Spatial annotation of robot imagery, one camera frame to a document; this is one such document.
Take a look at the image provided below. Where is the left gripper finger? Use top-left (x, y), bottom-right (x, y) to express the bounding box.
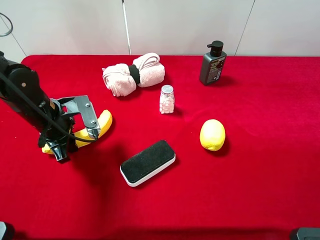
top-left (75, 95), bottom-right (101, 140)
top-left (48, 140), bottom-right (69, 163)

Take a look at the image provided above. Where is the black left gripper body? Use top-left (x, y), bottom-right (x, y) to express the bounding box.
top-left (38, 96), bottom-right (80, 147)

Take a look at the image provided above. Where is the yellow banana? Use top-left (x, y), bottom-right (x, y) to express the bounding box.
top-left (41, 109), bottom-right (113, 155)

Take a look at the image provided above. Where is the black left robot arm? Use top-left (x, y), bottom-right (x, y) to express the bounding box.
top-left (0, 52), bottom-right (102, 162)

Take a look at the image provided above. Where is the black object bottom left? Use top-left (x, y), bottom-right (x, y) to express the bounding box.
top-left (0, 221), bottom-right (15, 240)

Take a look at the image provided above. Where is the black object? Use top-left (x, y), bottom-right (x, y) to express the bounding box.
top-left (0, 221), bottom-right (15, 240)
top-left (289, 227), bottom-right (320, 240)

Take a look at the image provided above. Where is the black object bottom right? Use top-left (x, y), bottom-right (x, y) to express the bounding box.
top-left (289, 227), bottom-right (320, 240)

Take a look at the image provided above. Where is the black elastic band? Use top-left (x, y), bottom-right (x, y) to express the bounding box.
top-left (128, 64), bottom-right (141, 85)

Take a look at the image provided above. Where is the rolled pink towel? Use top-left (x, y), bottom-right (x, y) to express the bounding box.
top-left (102, 52), bottom-right (165, 97)

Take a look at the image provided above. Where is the black and white eraser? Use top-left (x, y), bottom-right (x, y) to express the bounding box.
top-left (120, 140), bottom-right (176, 187)

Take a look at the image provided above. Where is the clear bottle of white pills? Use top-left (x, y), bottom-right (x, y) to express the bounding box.
top-left (159, 84), bottom-right (175, 114)

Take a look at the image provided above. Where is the white vertical pole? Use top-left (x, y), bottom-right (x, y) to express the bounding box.
top-left (121, 0), bottom-right (132, 55)

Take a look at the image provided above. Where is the yellow lemon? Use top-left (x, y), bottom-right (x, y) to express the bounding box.
top-left (199, 119), bottom-right (226, 152)

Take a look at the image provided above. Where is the dark grey pump bottle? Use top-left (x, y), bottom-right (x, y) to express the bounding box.
top-left (199, 40), bottom-right (227, 86)

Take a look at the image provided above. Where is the red table cloth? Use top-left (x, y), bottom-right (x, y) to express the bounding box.
top-left (0, 55), bottom-right (320, 240)

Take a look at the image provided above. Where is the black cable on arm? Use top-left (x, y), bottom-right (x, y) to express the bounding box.
top-left (0, 12), bottom-right (98, 143)

